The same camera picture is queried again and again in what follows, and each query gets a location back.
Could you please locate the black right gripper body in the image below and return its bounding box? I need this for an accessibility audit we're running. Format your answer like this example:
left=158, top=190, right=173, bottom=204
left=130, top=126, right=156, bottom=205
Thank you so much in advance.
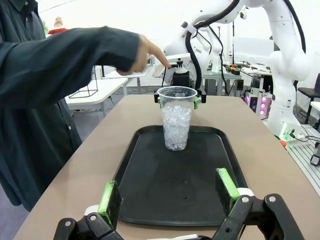
left=172, top=72, right=192, bottom=88

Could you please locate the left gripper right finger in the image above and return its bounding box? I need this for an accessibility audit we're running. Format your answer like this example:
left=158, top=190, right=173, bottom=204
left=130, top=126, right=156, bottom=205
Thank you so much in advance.
left=211, top=167, right=305, bottom=240

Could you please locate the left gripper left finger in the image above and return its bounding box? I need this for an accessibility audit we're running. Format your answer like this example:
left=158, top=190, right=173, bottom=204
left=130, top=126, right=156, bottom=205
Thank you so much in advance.
left=52, top=179, right=124, bottom=240

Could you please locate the tall clear cup with ice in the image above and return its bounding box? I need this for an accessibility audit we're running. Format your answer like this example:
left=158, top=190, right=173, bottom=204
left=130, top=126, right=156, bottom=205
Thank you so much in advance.
left=156, top=85, right=199, bottom=152

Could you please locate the person left forearm dark sleeve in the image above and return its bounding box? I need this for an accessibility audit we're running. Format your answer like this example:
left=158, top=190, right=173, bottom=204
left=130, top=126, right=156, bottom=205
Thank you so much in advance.
left=37, top=25, right=141, bottom=97

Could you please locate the person left hand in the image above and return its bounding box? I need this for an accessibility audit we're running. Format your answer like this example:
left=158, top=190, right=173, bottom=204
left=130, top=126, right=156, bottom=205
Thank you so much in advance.
left=116, top=34, right=173, bottom=77

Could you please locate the black plastic serving tray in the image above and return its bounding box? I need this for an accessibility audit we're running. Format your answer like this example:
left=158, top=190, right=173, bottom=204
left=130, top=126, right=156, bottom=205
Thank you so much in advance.
left=113, top=124, right=249, bottom=227

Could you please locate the white table with rounded corner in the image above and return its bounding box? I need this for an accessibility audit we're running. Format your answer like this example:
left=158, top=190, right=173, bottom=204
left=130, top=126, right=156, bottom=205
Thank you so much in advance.
left=64, top=77, right=129, bottom=119

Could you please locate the computer with glowing fans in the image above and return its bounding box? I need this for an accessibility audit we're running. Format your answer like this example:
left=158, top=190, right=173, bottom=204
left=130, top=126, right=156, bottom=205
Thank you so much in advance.
left=245, top=90, right=274, bottom=119

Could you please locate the black power adapter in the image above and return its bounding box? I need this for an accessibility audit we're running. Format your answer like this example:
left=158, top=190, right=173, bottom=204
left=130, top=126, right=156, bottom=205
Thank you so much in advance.
left=309, top=141, right=320, bottom=166

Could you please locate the person torso in dark shirt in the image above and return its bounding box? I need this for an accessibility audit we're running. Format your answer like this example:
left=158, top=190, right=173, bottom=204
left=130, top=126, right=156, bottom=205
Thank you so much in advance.
left=0, top=0, right=84, bottom=213

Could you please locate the black office chair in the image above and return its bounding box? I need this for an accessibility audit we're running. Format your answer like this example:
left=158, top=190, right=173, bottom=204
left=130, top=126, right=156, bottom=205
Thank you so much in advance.
left=296, top=72, right=320, bottom=126

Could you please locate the thin black camera cable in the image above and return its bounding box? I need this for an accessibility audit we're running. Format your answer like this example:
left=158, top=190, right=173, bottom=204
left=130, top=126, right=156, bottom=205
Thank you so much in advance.
left=161, top=64, right=173, bottom=88

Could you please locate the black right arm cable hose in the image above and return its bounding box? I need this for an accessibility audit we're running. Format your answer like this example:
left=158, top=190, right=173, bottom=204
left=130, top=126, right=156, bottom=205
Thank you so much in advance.
left=184, top=0, right=307, bottom=97

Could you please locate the black wire frame cube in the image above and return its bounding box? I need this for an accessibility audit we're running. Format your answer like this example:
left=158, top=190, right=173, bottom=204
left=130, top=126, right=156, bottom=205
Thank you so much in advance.
left=68, top=65, right=99, bottom=100

